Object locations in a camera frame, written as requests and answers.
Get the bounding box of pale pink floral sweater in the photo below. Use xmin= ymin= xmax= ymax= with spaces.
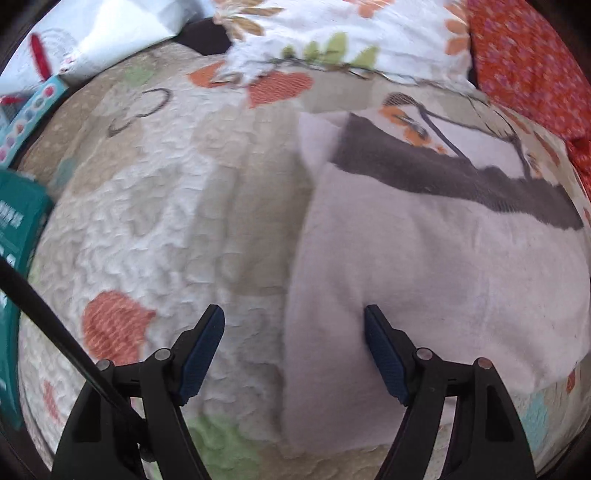
xmin=283 ymin=93 xmax=590 ymax=453

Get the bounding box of green cardboard box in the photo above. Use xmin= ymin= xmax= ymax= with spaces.
xmin=1 ymin=170 xmax=53 ymax=430

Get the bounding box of heart patterned quilt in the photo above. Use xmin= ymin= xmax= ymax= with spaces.
xmin=23 ymin=43 xmax=590 ymax=479

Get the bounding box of red floral bedsheet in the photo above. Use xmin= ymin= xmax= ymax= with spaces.
xmin=566 ymin=137 xmax=591 ymax=197

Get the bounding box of teal dotted box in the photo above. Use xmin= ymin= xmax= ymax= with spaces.
xmin=1 ymin=75 xmax=68 ymax=169

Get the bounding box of red floral pillow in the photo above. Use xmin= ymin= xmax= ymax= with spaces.
xmin=468 ymin=0 xmax=590 ymax=140

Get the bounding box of white paper bag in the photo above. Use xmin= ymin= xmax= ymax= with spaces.
xmin=1 ymin=1 xmax=214 ymax=95

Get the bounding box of white floral pillow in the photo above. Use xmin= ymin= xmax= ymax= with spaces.
xmin=212 ymin=0 xmax=474 ymax=92

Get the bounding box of black cable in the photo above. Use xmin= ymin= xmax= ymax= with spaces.
xmin=0 ymin=255 xmax=157 ymax=462

